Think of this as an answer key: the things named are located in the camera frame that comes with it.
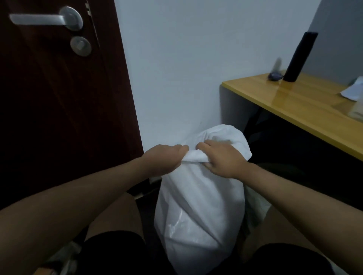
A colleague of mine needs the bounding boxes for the person's right hand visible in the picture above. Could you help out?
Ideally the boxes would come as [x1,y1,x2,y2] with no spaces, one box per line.
[196,139,250,179]

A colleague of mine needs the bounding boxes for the person's left hand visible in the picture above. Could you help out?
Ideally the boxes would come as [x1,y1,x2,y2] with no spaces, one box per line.
[140,144,190,178]

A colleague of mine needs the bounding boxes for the grey woven sack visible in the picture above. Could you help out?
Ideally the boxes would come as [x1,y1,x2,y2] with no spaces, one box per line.
[244,185,273,236]

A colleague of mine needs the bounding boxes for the white bag with red print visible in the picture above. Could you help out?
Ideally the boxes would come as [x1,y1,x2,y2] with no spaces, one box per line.
[154,124,273,275]

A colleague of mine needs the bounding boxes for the green woven sack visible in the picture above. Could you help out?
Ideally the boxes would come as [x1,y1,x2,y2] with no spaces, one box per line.
[33,241,83,275]

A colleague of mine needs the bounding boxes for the person's left forearm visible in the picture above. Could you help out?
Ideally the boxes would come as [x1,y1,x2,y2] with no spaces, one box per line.
[0,157,151,275]

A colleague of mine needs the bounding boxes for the person's right forearm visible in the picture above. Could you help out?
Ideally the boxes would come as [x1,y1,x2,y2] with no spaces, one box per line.
[241,163,363,275]

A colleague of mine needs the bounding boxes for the person's left leg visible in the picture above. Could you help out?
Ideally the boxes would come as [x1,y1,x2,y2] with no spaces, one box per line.
[85,192,142,241]

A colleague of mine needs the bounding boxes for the person's leg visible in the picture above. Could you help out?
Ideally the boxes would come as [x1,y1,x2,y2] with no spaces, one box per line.
[241,207,321,261]
[85,192,142,241]

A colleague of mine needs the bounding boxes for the person's right leg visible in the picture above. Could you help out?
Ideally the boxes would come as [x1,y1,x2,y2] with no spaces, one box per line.
[241,207,321,261]

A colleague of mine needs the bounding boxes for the dark brown wooden door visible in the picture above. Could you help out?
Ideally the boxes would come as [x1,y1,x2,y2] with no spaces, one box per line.
[90,0,144,159]

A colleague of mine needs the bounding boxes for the yellow wooden desk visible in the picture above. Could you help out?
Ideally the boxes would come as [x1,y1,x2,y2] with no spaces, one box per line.
[221,70,363,162]

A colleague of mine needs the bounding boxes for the black shorts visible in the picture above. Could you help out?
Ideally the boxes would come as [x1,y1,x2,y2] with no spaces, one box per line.
[76,230,335,275]

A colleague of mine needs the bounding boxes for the black cylindrical bottle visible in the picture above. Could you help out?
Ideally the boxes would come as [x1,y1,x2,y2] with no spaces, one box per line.
[283,31,319,83]

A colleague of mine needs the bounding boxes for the silver thumb-turn lock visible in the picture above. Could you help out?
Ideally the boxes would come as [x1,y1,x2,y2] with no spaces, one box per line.
[70,36,92,57]

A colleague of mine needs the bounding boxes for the white tissue sheet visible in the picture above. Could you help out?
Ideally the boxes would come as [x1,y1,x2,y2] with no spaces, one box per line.
[340,76,363,102]

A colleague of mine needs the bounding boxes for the silver door latch plate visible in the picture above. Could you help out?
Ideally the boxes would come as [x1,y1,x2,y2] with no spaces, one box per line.
[85,1,100,47]

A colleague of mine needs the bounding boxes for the silver door handle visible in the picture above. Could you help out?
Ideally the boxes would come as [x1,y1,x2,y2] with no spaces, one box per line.
[8,6,84,32]

